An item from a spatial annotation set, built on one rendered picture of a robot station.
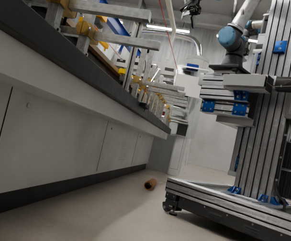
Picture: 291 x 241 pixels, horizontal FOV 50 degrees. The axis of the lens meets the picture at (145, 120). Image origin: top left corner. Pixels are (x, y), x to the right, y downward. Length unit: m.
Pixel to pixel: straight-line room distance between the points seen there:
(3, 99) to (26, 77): 0.29
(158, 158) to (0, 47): 4.38
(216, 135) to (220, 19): 3.91
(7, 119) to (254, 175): 1.53
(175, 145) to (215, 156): 6.38
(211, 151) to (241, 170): 9.05
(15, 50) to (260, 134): 1.65
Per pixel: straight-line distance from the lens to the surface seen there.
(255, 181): 2.13
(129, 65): 1.96
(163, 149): 5.06
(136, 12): 1.01
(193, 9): 2.33
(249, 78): 1.92
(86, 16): 1.29
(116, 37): 1.27
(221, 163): 11.24
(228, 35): 2.09
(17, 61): 0.92
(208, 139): 11.24
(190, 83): 5.00
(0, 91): 1.22
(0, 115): 1.25
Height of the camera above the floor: 0.43
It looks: 4 degrees up
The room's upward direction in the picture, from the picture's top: 13 degrees clockwise
